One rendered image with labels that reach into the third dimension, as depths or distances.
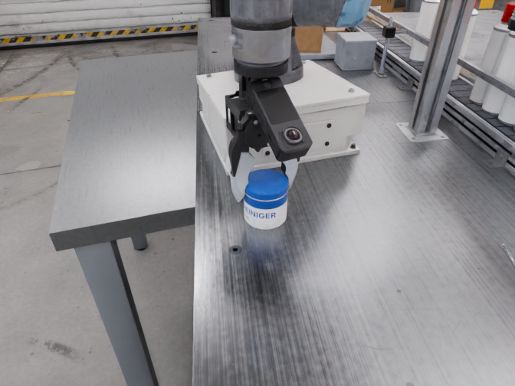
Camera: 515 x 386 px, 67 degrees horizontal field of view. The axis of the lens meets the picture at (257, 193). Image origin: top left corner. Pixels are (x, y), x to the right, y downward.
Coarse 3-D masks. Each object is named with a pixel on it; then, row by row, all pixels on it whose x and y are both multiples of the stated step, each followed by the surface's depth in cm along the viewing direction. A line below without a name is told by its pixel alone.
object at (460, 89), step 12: (372, 24) 149; (372, 36) 134; (396, 48) 123; (408, 48) 123; (408, 60) 113; (420, 72) 105; (456, 84) 97; (468, 84) 97; (456, 96) 91; (468, 96) 91; (468, 108) 86; (480, 108) 86; (492, 120) 80; (504, 132) 76
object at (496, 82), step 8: (384, 16) 124; (392, 24) 118; (400, 24) 114; (408, 32) 109; (416, 32) 107; (424, 40) 102; (464, 64) 86; (472, 64) 84; (472, 72) 84; (480, 72) 81; (488, 72) 80; (488, 80) 79; (496, 80) 77; (504, 88) 75; (512, 88) 73; (512, 96) 73
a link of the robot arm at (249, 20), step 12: (240, 0) 43; (252, 0) 43; (264, 0) 43; (276, 0) 43; (288, 0) 44; (240, 12) 44; (252, 12) 43; (264, 12) 43; (276, 12) 44; (288, 12) 45; (240, 24) 45; (252, 24) 44; (264, 24) 44; (276, 24) 44; (288, 24) 46
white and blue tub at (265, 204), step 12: (252, 180) 59; (264, 180) 59; (276, 180) 59; (252, 192) 57; (264, 192) 57; (276, 192) 57; (252, 204) 58; (264, 204) 57; (276, 204) 58; (252, 216) 60; (264, 216) 59; (276, 216) 59; (264, 228) 60
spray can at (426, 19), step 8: (424, 0) 103; (432, 0) 102; (424, 8) 104; (432, 8) 103; (424, 16) 104; (432, 16) 104; (424, 24) 105; (432, 24) 105; (424, 32) 106; (416, 40) 109; (416, 48) 109; (424, 48) 109; (416, 56) 110; (424, 56) 110
